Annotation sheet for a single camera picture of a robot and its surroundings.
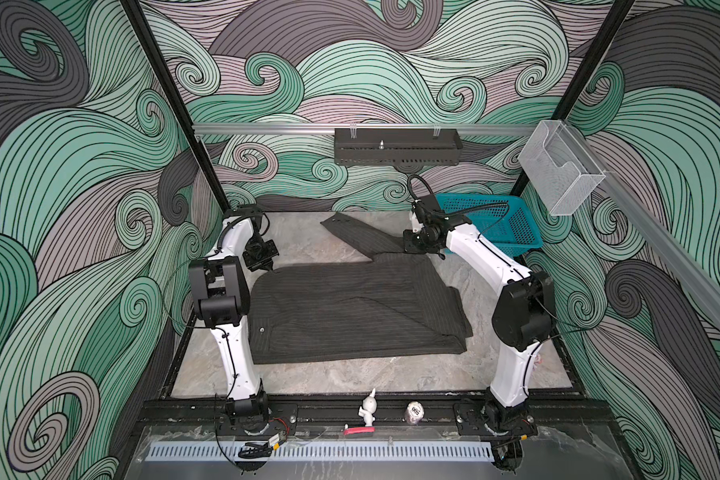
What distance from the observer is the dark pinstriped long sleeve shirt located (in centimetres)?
86

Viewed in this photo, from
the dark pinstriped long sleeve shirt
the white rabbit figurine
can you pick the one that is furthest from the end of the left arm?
the white rabbit figurine

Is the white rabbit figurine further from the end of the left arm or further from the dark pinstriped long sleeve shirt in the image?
the end of the left arm
